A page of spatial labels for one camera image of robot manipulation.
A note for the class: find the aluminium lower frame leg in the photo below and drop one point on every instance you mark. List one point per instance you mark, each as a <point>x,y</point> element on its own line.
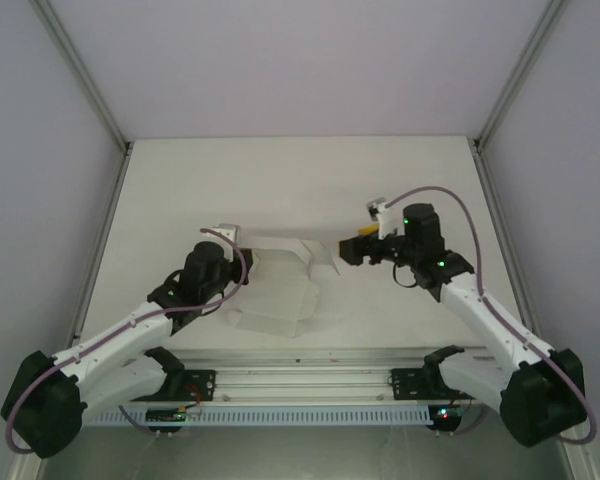
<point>22,467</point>
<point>582,465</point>

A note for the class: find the aluminium frame post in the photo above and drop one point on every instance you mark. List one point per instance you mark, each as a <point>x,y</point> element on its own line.
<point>517,75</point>
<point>80,75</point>

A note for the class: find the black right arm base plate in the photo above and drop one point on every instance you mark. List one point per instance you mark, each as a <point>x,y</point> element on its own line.
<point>407,385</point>

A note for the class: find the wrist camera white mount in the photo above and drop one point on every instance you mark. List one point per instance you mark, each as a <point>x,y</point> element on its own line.
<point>377,209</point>
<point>230,231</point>

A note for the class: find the aluminium rail beam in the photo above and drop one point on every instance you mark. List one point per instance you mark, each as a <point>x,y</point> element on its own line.
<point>300,380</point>

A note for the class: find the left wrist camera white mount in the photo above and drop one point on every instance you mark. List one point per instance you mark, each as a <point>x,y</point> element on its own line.
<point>230,231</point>

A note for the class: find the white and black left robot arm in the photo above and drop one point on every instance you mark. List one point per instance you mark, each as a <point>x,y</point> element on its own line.
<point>110,341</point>

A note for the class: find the white paper box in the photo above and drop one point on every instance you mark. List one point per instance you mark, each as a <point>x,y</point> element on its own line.
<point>275,300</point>

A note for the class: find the aluminium table side rail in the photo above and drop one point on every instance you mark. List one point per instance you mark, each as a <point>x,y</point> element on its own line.
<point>112,205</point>
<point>490,205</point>

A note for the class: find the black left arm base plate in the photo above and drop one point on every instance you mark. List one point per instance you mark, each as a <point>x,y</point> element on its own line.
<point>202,385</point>

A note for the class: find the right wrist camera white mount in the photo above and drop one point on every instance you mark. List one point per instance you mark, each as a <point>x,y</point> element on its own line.
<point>377,209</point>

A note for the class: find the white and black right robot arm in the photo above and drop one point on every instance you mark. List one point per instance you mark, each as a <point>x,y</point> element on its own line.
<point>490,320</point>

